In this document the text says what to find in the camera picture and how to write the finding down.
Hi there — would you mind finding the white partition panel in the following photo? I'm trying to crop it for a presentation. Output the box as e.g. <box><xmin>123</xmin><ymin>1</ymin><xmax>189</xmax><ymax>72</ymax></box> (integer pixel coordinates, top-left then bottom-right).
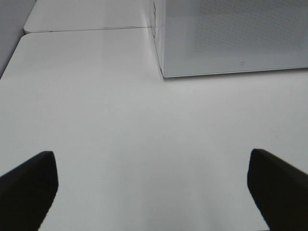
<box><xmin>0</xmin><ymin>0</ymin><xmax>36</xmax><ymax>75</ymax></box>

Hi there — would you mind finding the white microwave oven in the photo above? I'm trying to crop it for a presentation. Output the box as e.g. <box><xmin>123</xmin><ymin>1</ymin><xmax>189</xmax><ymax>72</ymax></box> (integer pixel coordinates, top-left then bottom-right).
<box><xmin>150</xmin><ymin>0</ymin><xmax>166</xmax><ymax>77</ymax></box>

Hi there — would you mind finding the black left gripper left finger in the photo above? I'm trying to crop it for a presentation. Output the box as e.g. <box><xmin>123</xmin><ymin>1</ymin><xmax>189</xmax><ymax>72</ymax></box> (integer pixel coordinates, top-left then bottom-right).
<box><xmin>0</xmin><ymin>151</ymin><xmax>59</xmax><ymax>231</ymax></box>

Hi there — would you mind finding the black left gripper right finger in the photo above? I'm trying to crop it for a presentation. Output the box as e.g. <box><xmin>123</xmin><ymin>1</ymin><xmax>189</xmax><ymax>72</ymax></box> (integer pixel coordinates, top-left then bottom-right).
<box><xmin>247</xmin><ymin>149</ymin><xmax>308</xmax><ymax>231</ymax></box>

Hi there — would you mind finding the white microwave door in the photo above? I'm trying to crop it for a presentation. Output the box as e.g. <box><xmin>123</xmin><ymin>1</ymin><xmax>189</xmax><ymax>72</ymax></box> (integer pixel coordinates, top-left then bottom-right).
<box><xmin>164</xmin><ymin>0</ymin><xmax>308</xmax><ymax>77</ymax></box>

